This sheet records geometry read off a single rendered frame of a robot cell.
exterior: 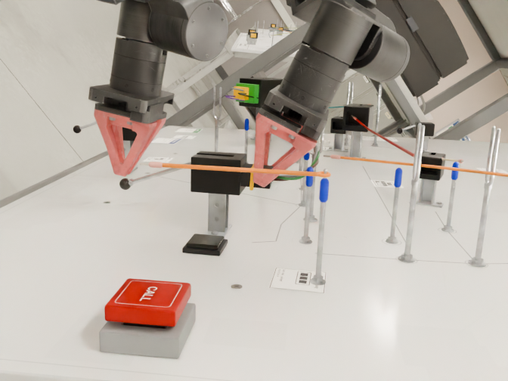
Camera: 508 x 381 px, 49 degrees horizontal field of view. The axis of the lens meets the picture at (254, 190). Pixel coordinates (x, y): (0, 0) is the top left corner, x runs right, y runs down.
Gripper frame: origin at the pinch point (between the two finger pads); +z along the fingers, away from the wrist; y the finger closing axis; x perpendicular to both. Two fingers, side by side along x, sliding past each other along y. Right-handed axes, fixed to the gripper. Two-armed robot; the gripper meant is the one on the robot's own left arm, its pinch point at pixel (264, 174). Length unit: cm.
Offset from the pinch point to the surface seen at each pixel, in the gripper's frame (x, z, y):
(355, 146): -13, 0, 53
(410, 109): -25, -10, 93
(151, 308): 2.2, 4.6, -27.4
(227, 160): 4.2, 0.0, -2.0
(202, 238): 2.6, 7.8, -5.8
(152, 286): 3.1, 5.1, -24.0
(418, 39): -19, -27, 102
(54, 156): 97, 90, 187
